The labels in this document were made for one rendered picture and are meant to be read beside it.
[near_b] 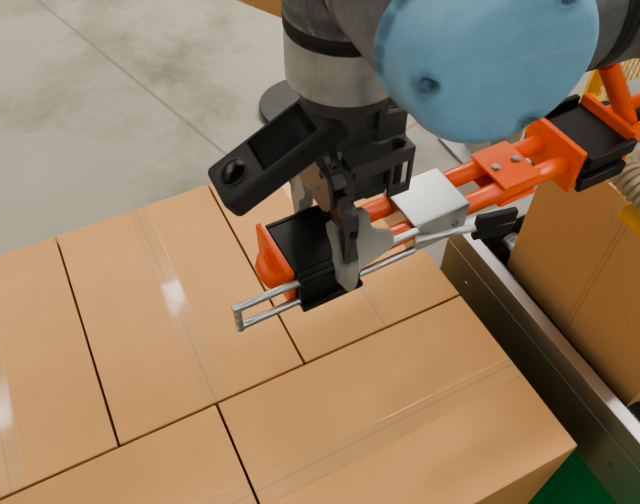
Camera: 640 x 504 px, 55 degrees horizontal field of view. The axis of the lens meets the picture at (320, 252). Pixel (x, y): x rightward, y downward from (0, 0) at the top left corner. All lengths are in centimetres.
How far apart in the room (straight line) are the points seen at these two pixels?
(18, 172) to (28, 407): 149
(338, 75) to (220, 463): 94
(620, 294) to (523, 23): 101
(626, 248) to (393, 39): 96
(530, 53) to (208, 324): 117
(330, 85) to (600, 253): 90
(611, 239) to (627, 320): 16
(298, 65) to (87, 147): 234
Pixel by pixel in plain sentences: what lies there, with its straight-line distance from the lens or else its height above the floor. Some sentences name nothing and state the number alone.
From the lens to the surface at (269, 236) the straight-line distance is 60.
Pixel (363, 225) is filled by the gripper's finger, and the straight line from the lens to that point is 55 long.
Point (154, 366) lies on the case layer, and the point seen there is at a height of 54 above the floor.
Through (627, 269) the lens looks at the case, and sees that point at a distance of 122.
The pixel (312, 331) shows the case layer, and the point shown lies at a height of 54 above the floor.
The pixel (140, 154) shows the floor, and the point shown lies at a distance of 264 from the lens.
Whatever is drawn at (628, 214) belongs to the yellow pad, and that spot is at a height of 111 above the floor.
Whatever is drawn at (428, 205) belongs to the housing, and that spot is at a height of 124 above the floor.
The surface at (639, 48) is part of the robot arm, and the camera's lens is 37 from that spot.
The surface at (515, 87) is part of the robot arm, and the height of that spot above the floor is 153.
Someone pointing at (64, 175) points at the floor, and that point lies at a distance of 265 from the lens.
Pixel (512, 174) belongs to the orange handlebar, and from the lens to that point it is 70.
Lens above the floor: 170
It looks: 51 degrees down
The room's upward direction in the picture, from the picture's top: straight up
